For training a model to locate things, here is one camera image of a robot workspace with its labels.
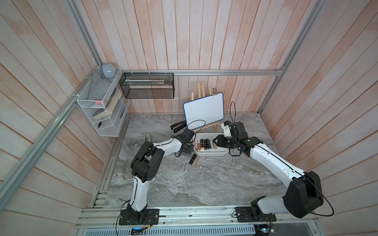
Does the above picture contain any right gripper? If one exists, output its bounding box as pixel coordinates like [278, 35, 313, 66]
[212, 134, 239, 149]

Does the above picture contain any black round lipstick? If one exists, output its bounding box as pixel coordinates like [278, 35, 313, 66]
[206, 139, 211, 149]

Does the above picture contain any white plastic storage box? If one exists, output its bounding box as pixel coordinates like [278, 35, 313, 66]
[193, 133, 228, 156]

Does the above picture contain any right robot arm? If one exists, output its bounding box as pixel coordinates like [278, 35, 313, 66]
[215, 121, 324, 221]

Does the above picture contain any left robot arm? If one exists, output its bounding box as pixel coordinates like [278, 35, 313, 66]
[129, 128, 195, 212]

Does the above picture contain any black lipstick gold band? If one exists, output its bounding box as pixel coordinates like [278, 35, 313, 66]
[189, 153, 197, 165]

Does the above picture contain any black stapler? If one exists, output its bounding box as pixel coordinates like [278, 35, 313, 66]
[170, 120, 187, 133]

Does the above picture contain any blue framed whiteboard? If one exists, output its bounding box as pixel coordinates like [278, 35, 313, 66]
[183, 92, 224, 130]

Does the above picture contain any wooden block on shelf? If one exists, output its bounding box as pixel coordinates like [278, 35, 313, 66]
[93, 88, 123, 120]

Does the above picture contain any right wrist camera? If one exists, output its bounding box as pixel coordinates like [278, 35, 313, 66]
[221, 121, 233, 137]

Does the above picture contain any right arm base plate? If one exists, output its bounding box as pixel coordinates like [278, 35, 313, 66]
[235, 206, 277, 223]

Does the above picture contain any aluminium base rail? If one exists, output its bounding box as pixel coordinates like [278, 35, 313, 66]
[74, 206, 322, 232]

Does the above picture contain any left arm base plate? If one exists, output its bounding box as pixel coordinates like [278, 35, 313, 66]
[118, 208, 159, 226]

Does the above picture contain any black mesh wall basket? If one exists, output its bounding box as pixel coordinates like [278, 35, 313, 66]
[119, 72, 175, 99]

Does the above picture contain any white wire wall shelf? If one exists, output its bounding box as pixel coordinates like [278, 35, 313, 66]
[77, 66, 130, 137]

